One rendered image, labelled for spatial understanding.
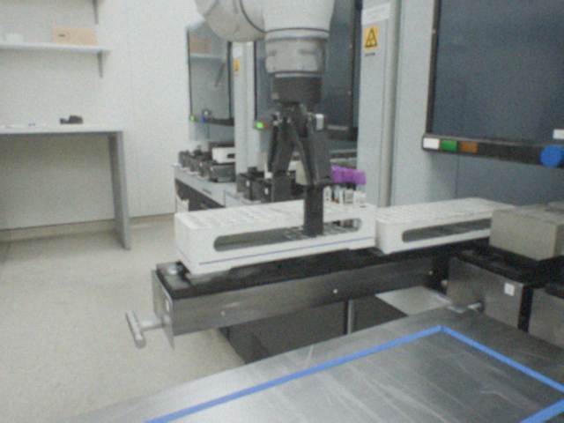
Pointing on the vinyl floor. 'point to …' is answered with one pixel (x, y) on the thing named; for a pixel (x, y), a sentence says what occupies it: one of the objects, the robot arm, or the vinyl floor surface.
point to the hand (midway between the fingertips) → (296, 212)
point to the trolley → (376, 379)
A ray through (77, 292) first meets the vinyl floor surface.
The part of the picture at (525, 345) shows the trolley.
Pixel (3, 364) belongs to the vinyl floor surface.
